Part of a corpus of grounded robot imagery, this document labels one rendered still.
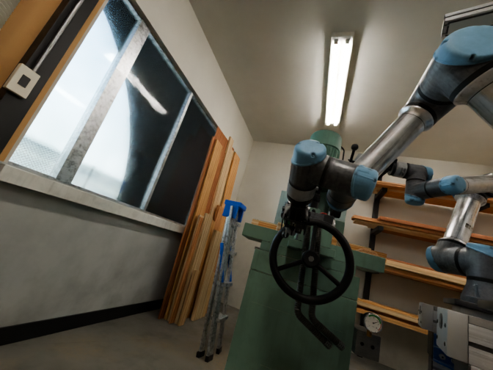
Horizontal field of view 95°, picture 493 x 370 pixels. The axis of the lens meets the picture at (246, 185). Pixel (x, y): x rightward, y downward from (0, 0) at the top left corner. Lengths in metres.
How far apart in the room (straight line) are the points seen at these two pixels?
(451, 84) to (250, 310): 0.96
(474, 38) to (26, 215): 1.83
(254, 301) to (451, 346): 0.63
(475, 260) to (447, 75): 0.76
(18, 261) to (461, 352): 1.76
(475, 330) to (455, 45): 0.60
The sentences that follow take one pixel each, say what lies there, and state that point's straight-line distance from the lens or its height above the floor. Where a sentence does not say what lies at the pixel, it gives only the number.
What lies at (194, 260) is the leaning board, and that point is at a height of 0.57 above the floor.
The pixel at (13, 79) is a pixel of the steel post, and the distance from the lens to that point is 1.45.
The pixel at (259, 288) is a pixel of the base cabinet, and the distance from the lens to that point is 1.04.
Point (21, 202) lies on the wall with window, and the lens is 1.61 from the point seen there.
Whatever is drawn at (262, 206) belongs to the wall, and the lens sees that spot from 3.69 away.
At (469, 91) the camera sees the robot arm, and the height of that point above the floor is 1.23.
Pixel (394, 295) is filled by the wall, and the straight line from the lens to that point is 3.61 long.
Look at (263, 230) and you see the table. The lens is 1.05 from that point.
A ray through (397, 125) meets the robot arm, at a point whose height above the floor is 1.21.
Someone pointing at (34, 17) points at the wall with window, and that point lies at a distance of 1.65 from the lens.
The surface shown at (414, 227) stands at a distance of 3.26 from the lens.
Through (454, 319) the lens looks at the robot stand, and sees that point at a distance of 0.71.
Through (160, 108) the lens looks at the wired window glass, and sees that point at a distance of 2.24.
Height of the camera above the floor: 0.77
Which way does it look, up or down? 16 degrees up
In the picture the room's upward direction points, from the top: 16 degrees clockwise
